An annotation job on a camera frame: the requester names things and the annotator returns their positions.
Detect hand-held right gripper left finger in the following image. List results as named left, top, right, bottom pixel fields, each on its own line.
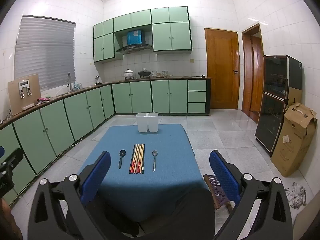
left=27, top=151, right=139, bottom=240

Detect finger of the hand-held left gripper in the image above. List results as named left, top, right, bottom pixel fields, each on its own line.
left=4, top=147, right=24, bottom=172

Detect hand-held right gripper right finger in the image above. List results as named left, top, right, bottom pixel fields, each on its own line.
left=209, top=150, right=293, bottom=240

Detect black spoon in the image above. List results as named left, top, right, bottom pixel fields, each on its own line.
left=118, top=149, right=126, bottom=170

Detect row of mixed chopsticks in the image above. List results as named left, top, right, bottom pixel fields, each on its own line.
left=129, top=144, right=145, bottom=174

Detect white two-compartment utensil holder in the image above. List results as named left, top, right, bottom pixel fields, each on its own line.
left=136, top=112, right=159, bottom=133

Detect wooden stool purple woven seat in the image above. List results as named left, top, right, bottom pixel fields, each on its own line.
left=203, top=174, right=234, bottom=214

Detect blue tablecloth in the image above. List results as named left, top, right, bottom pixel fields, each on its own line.
left=77, top=124, right=215, bottom=223

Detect green base cabinet run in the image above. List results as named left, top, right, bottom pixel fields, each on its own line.
left=0, top=84, right=115, bottom=207

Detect person's dark trousers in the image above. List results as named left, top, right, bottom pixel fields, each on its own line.
left=135, top=187, right=216, bottom=238

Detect wooden board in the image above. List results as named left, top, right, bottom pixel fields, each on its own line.
left=7, top=74, right=42, bottom=116

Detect white device on board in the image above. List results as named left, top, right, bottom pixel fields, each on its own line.
left=18, top=79, right=33, bottom=98

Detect cardboard box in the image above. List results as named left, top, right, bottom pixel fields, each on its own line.
left=270, top=102, right=318, bottom=178

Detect striped cloth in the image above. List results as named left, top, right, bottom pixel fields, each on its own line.
left=285, top=182, right=307, bottom=209

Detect black glass-front cabinet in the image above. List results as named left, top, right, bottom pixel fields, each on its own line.
left=255, top=54, right=302, bottom=157

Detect green base cabinets with drawers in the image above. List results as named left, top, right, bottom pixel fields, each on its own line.
left=111, top=78, right=212, bottom=116

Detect wooden doorway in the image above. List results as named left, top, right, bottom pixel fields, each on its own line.
left=241, top=23, right=264, bottom=124

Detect wooden door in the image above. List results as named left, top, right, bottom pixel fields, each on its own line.
left=204, top=28, right=240, bottom=110

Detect grey window blind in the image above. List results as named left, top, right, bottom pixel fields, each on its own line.
left=14, top=15, right=76, bottom=92

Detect black range hood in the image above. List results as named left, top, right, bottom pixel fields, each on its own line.
left=116, top=44, right=153, bottom=55

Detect blue hood chimney cover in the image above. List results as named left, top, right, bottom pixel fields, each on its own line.
left=127, top=29, right=145, bottom=45

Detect green wall cabinet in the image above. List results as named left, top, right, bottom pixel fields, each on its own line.
left=93, top=19, right=124, bottom=63
left=114, top=9, right=152, bottom=33
left=151, top=6, right=192, bottom=53

